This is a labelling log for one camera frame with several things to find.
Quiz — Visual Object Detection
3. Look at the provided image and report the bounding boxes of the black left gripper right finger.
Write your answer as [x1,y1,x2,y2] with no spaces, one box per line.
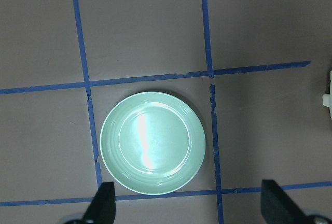
[260,179,310,224]

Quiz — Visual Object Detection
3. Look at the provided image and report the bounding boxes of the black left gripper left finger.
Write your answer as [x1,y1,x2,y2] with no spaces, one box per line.
[81,182,116,224]

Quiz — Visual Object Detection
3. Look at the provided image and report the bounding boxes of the cream green rice cooker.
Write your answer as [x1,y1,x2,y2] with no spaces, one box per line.
[322,71,332,118]

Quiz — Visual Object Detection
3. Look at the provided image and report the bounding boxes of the green plate far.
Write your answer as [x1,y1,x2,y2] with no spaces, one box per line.
[100,91,206,195]

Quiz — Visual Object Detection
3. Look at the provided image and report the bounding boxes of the brown paper table mat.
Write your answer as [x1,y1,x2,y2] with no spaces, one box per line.
[1,0,331,223]

